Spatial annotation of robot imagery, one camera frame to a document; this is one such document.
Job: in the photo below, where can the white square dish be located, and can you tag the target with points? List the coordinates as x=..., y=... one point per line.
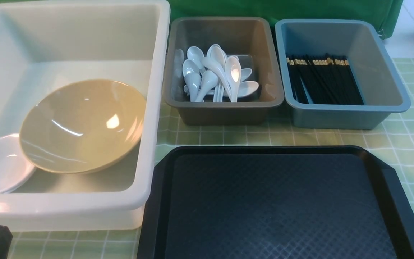
x=18, y=183
x=13, y=163

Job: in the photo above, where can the tan noodle bowl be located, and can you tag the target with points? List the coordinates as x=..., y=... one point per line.
x=83, y=127

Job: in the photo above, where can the white ceramic soup spoon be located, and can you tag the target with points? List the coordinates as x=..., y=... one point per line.
x=233, y=72

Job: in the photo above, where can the large white plastic tub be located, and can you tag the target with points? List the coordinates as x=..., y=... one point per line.
x=46, y=45

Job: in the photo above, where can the pile of white spoons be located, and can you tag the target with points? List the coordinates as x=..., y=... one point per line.
x=204, y=74

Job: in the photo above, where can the black serving tray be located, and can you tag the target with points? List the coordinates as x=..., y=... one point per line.
x=276, y=202

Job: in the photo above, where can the brown plastic bin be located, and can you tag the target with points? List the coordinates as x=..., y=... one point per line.
x=250, y=39

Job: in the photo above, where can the bundle of black chopsticks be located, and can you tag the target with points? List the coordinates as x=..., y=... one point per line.
x=327, y=79

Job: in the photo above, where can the blue plastic bin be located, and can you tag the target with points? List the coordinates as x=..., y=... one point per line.
x=379, y=82

